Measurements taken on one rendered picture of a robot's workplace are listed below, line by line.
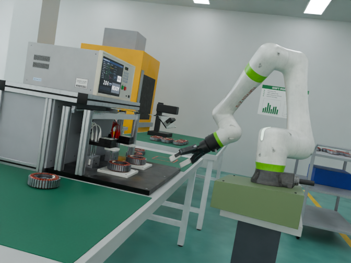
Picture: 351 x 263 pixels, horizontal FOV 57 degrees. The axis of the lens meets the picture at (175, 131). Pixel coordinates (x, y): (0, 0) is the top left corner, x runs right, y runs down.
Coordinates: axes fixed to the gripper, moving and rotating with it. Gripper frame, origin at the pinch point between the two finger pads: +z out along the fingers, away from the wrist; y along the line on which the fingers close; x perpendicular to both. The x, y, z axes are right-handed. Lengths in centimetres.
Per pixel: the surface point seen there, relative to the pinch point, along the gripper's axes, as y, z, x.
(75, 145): -43, 33, 14
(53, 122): -66, 25, 13
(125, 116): -24.6, 10.6, 27.3
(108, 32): 198, 93, 366
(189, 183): 82, 22, 15
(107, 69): -54, -1, 35
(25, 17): 104, 176, 385
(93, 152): -41.0, 25.2, 6.7
